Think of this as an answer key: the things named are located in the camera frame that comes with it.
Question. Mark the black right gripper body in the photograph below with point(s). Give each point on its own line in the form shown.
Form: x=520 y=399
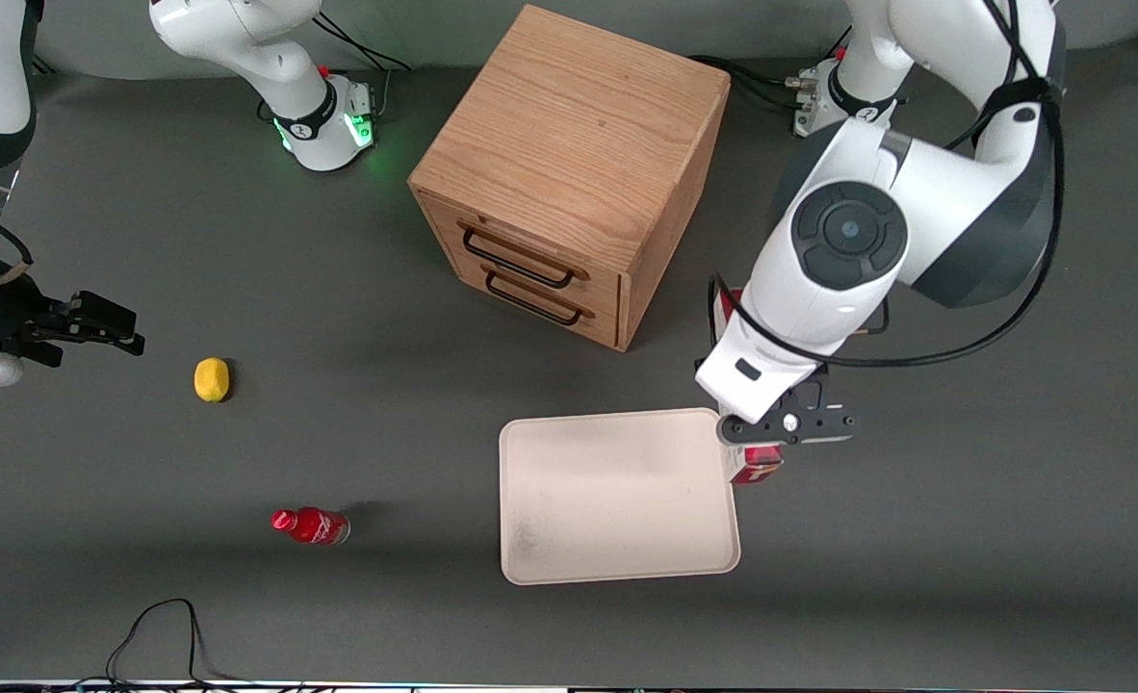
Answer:
x=3 y=310

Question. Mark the red cookie box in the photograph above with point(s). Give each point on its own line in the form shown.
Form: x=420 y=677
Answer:
x=757 y=467

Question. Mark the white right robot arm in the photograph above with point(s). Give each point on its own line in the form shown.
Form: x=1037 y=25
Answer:
x=242 y=38

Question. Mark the white rectangular tray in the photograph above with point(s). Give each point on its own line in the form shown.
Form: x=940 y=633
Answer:
x=617 y=496

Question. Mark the yellow lemon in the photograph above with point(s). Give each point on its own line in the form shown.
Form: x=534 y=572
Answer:
x=211 y=379

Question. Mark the red cola bottle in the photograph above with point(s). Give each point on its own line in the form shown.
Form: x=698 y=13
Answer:
x=311 y=526

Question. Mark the wooden two-drawer cabinet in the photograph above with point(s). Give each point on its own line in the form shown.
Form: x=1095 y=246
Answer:
x=579 y=125

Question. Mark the wooden drawer front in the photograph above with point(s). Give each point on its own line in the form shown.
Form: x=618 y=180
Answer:
x=458 y=268
x=444 y=217

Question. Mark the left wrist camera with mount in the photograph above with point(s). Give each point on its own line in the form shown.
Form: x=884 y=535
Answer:
x=805 y=428

